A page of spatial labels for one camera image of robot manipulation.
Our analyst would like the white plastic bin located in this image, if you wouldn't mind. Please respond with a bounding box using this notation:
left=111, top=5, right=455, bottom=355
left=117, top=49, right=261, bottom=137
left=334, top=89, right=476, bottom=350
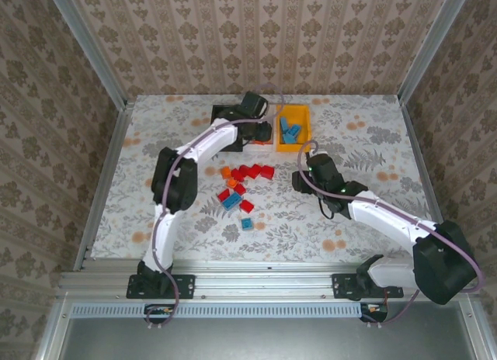
left=243, top=103, right=277, bottom=154

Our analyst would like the black plastic bin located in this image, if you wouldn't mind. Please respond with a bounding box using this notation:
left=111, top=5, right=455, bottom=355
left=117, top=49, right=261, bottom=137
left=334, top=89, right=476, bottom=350
left=209, top=105, right=245, bottom=154

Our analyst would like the floral patterned table cover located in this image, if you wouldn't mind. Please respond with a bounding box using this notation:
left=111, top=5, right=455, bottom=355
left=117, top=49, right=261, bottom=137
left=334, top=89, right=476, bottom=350
left=83, top=94, right=451, bottom=265

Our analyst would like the orange plastic bin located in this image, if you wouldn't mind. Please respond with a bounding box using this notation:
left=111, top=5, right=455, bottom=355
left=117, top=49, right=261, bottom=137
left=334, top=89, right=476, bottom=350
left=274, top=105, right=312, bottom=154

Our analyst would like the black controller box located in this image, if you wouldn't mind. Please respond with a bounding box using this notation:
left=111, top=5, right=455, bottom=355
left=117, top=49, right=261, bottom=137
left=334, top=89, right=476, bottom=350
left=360, top=302, right=389, bottom=323
left=144, top=303, right=176, bottom=325

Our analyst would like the grey metal sheet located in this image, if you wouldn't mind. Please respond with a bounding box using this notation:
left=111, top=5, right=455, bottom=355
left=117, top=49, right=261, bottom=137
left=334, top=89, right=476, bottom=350
left=57, top=301, right=477, bottom=360

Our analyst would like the thin black right camera cable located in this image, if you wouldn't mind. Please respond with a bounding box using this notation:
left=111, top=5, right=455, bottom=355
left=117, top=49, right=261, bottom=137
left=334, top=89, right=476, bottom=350
left=317, top=196, right=339, bottom=220

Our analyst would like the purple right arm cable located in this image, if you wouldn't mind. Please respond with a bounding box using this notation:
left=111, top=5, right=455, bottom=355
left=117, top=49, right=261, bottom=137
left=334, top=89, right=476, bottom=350
left=297, top=139, right=485, bottom=325

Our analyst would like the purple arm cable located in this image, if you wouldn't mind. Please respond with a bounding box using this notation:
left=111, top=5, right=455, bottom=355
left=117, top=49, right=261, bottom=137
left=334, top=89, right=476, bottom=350
left=297, top=139, right=485, bottom=325
left=145, top=83, right=287, bottom=328

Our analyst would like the aluminium table side rail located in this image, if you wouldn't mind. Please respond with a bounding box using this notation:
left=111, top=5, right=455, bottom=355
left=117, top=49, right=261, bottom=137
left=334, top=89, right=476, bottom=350
left=73, top=98, right=137, bottom=272
left=399, top=98, right=459, bottom=270

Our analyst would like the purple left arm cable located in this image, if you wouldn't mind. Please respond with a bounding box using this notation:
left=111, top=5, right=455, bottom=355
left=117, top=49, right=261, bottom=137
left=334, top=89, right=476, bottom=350
left=145, top=83, right=287, bottom=328

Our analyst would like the grey slotted cable duct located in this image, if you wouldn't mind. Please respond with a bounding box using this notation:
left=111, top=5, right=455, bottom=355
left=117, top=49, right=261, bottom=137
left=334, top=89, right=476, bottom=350
left=71, top=300, right=364, bottom=319

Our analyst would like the aluminium frame post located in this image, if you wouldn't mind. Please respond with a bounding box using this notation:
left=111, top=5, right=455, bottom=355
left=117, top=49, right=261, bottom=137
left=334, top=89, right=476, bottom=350
left=396, top=0, right=474, bottom=107
left=44, top=0, right=131, bottom=109

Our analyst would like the aluminium lower frame rail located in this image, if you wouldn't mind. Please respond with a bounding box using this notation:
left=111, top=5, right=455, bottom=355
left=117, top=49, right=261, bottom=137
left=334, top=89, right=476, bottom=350
left=33, top=297, right=73, bottom=360
left=460, top=297, right=496, bottom=360

